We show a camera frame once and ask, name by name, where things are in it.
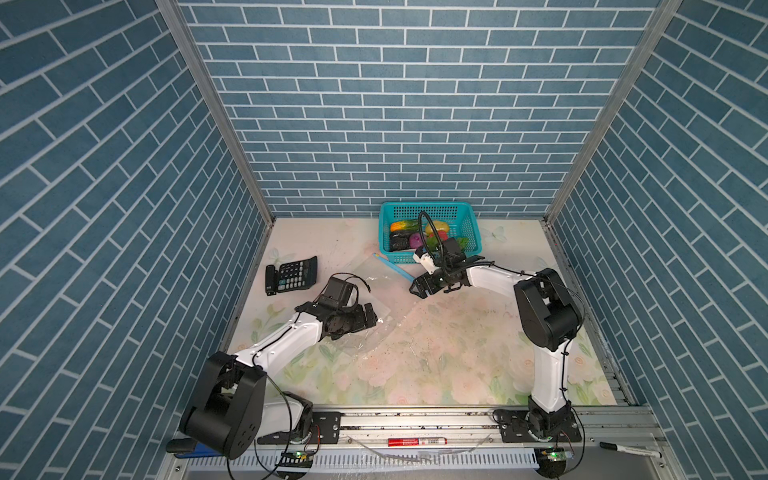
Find yellow toy potato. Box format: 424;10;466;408
431;220;450;233

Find clear zip top bag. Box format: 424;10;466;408
332;253;420;356

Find teal plastic basket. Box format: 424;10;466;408
379;202;482;264

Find purple toy onion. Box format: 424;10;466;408
409;233;423;249

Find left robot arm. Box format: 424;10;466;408
179;302;378;460

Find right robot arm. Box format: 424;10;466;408
409;260;584;441

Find black desk calculator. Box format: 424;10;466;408
265;256;318;296

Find black toy eggplant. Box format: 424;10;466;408
388;232;412;252

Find orange green toy cucumber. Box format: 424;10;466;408
390;220;419;235

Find red marker pen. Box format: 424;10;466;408
387;437;448;448

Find blue black handheld device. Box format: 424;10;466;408
165;437;221;459

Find black white marker pen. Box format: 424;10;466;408
599;441;663;459

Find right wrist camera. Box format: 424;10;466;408
413;236;467;273

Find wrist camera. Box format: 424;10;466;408
413;236;467;273
319;277;355;310

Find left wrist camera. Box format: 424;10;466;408
319;277;355;310

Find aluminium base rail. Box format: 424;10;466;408
159;406;683;479

